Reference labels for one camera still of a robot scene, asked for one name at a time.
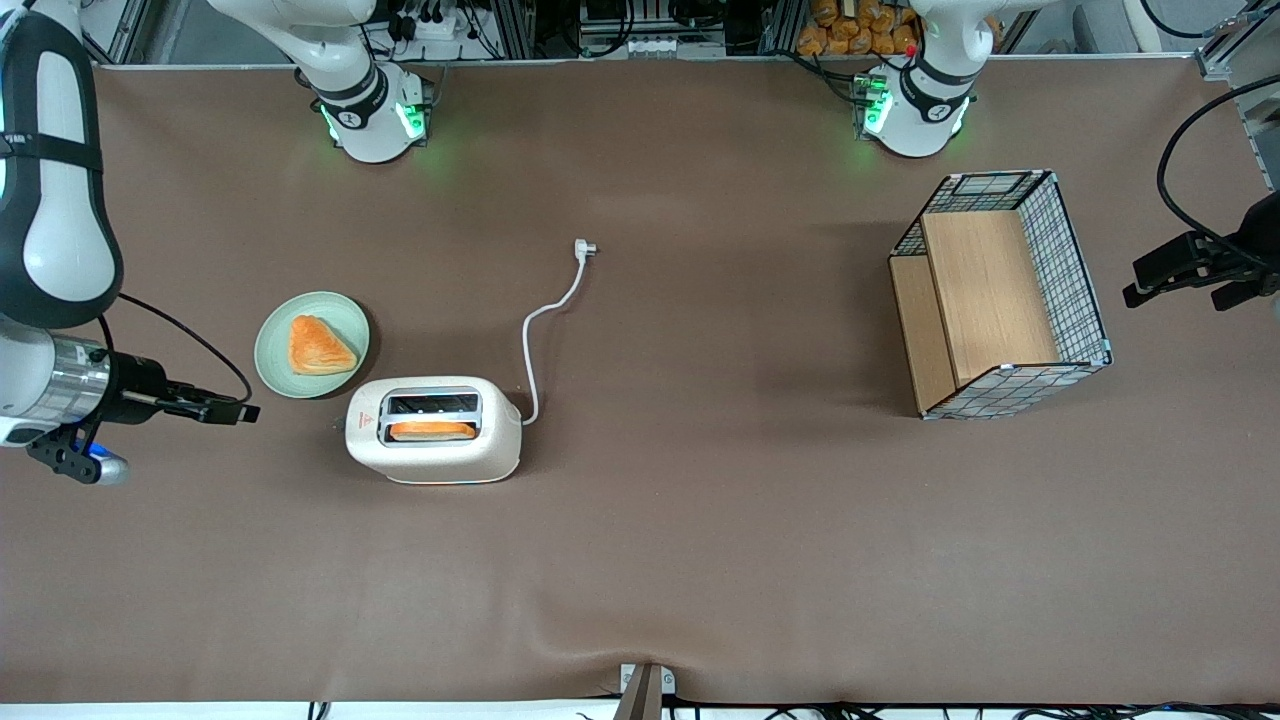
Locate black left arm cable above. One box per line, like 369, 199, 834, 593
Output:
1157, 75, 1280, 271

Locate white toaster power cord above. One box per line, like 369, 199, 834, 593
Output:
519, 238, 600, 427

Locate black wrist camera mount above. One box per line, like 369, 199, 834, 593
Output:
25, 420, 131, 488

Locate orange toast slice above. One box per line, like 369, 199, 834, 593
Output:
388, 420, 477, 442

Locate dark aluminium frame struts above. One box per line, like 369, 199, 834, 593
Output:
80, 0, 151, 66

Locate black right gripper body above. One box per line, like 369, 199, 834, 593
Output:
105, 352, 174, 426

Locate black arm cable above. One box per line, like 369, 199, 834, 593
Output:
100, 293, 253, 403
1157, 75, 1280, 271

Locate light wooden step shelf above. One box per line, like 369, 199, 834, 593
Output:
889, 209, 1063, 415

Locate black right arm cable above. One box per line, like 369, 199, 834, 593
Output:
100, 293, 253, 403

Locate pale green round plate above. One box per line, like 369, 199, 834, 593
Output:
254, 291, 371, 400

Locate white two-slot toaster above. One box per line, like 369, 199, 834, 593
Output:
344, 376, 524, 486

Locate black wire mesh basket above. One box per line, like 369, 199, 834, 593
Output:
888, 169, 1114, 422

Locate silver aluminium frame profile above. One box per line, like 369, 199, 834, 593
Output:
1195, 8, 1280, 191

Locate bag of bread rolls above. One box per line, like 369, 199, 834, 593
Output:
797, 0, 921, 57

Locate white power strip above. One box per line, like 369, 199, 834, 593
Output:
395, 0, 476, 41

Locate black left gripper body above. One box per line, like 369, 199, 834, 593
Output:
1238, 190, 1280, 297

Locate metal table edge clamp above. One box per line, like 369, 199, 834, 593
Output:
613, 662, 677, 720

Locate brown table mat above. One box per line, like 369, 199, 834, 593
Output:
0, 55, 1280, 706

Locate triangular golden pastry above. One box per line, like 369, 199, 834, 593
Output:
288, 315, 359, 377

